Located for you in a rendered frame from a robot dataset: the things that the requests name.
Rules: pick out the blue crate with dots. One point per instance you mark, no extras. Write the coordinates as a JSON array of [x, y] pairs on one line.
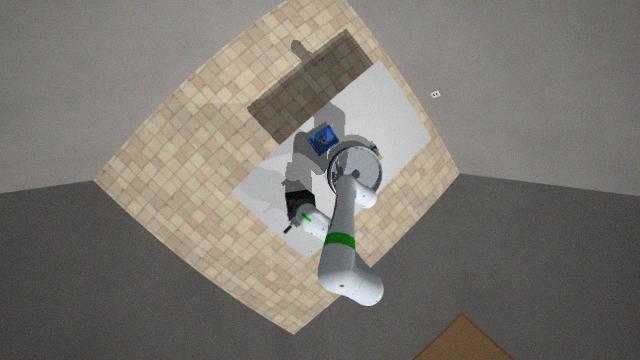
[[319, 147]]

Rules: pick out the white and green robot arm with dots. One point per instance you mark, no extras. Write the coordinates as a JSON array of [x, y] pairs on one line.
[[337, 271]]

